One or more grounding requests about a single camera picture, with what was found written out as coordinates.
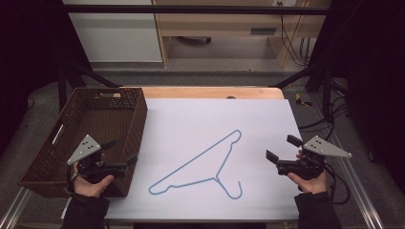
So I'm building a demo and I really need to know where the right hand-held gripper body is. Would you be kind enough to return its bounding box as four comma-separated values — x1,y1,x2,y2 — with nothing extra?
276,135,353,181

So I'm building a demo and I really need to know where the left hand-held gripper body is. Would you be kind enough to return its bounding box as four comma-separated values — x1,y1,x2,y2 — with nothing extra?
66,134,128,185

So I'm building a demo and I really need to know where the brown woven plastic basket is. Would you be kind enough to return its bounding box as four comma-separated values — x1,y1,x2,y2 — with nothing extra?
17,87,149,198

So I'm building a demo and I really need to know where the blue wire clothes hanger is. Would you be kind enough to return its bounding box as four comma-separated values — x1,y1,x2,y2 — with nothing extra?
148,129,244,200

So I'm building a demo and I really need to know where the person's right hand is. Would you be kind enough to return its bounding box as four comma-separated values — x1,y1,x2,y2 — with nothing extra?
287,149,329,196

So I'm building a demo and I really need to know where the person's left hand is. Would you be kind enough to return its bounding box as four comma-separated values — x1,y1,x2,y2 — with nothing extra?
73,161,115,198

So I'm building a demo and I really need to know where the yellow and black tool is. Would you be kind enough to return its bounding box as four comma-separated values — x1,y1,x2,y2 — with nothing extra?
294,93,313,109

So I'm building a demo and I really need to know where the black metal stand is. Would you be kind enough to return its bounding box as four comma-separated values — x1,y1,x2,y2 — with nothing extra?
56,47,122,113
270,47,335,122

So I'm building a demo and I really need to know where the white paper sheet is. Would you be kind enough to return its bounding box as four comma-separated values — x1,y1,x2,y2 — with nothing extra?
104,97,303,221

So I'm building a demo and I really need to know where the white cabinet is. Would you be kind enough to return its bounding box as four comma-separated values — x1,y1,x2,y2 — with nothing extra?
62,0,163,64

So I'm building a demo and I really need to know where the wooden desk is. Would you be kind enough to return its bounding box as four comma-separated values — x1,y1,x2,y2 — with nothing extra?
152,0,332,69

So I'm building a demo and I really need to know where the black metal crossbar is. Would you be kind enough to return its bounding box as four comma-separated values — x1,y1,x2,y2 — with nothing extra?
61,4,330,16

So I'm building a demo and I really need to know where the black cable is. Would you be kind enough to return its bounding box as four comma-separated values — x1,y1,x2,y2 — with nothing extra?
324,161,352,205

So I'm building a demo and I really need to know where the aluminium rail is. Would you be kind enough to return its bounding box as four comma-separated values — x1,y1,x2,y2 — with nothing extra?
0,186,32,229
330,133,386,229

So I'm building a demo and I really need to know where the bundle of black cables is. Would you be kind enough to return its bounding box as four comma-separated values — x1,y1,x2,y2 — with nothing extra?
276,1,314,68

